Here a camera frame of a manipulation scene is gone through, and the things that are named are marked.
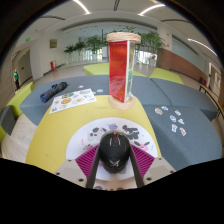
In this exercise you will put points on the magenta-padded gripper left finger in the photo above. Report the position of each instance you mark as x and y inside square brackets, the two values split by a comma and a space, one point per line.
[71, 171]

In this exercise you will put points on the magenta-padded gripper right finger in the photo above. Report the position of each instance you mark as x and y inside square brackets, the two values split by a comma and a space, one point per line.
[158, 170]

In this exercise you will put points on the black computer mouse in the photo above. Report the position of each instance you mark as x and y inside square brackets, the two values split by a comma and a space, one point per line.
[114, 153]

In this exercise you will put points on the round white printed mouse pad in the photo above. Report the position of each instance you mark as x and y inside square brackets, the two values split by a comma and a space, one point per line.
[80, 143]

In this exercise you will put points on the grey upholstered bench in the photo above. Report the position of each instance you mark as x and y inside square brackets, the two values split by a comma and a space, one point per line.
[186, 146]

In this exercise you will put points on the small paper sticker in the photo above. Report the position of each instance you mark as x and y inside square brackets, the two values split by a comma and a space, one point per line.
[182, 131]
[181, 121]
[174, 128]
[172, 118]
[178, 112]
[164, 108]

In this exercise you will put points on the small round sticker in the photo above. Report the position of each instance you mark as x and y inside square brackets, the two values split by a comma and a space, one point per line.
[158, 111]

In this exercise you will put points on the white rectangular sticker sheet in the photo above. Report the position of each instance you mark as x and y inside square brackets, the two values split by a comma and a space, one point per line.
[71, 100]

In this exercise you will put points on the folded dark blue umbrella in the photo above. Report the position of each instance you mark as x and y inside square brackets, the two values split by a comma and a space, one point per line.
[53, 91]

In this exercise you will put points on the dark grey seat block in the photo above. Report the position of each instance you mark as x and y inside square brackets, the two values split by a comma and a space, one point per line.
[6, 118]

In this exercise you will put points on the small white sticker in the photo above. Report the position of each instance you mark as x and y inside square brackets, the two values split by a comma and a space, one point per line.
[81, 86]
[100, 90]

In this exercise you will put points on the lime green bench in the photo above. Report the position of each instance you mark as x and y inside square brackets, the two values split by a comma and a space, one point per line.
[95, 69]
[20, 96]

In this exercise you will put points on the red fire cabinet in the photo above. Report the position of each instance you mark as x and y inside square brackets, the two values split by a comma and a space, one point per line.
[53, 65]

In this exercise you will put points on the person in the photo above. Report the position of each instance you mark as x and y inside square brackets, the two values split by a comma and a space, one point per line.
[16, 78]

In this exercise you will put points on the row of potted plants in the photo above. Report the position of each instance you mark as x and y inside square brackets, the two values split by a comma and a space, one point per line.
[93, 43]

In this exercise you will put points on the green exit sign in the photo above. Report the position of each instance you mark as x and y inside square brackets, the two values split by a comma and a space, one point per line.
[27, 39]

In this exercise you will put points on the strip ceiling lights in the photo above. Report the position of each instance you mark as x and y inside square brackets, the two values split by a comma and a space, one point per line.
[81, 6]

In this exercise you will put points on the framed wall plaque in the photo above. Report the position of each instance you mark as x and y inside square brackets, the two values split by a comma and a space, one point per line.
[53, 43]

